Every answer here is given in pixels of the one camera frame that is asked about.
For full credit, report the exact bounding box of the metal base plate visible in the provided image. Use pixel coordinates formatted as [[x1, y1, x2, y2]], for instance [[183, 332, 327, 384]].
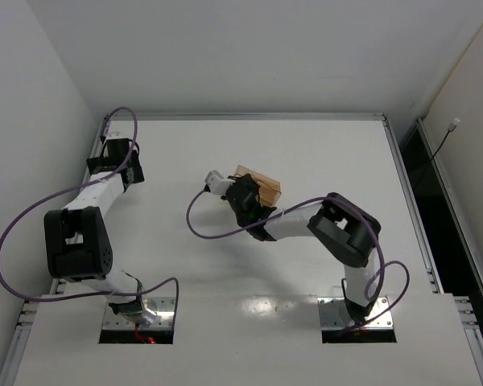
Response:
[[317, 297, 394, 332], [101, 297, 176, 331]]

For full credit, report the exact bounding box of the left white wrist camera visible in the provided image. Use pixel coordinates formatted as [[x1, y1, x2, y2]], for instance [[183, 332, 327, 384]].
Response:
[[105, 131, 122, 141]]

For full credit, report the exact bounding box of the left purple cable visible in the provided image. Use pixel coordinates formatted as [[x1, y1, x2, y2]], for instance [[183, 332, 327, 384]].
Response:
[[0, 106, 180, 302]]

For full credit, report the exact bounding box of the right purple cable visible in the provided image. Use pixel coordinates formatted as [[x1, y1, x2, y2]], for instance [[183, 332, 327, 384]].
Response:
[[186, 187, 410, 333]]

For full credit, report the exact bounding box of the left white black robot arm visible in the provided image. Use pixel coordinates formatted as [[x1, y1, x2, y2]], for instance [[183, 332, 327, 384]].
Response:
[[43, 138, 144, 321]]

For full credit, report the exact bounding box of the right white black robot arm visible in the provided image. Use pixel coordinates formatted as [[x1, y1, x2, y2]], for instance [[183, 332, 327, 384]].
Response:
[[221, 175, 381, 322]]

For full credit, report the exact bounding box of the purple cable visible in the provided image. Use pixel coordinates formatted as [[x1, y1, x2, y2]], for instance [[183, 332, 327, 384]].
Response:
[[186, 187, 410, 333], [0, 106, 180, 302]]

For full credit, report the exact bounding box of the orange translucent plastic box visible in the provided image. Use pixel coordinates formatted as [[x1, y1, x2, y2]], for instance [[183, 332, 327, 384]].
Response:
[[232, 165, 281, 207]]

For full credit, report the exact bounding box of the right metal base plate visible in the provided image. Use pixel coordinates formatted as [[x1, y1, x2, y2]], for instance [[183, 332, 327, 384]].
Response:
[[317, 297, 394, 332]]

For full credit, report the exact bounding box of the black wall cable with plug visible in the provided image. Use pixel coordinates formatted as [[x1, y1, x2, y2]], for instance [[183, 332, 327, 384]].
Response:
[[410, 118, 460, 190]]

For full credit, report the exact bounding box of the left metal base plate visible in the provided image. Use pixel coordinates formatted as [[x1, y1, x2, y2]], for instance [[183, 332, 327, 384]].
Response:
[[101, 297, 176, 331]]

